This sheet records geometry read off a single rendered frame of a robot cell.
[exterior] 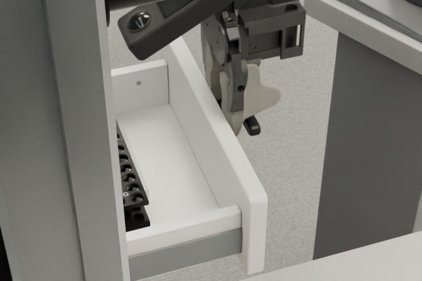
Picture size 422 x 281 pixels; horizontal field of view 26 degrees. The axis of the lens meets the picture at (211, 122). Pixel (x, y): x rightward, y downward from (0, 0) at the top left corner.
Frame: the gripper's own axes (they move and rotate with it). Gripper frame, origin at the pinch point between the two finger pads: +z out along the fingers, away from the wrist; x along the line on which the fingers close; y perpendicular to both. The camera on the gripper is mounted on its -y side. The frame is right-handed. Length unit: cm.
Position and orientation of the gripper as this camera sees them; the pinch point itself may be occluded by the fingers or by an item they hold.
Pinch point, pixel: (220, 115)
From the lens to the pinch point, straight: 94.9
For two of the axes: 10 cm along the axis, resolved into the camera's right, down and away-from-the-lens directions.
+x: -3.2, -6.3, 7.1
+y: 9.5, -2.2, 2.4
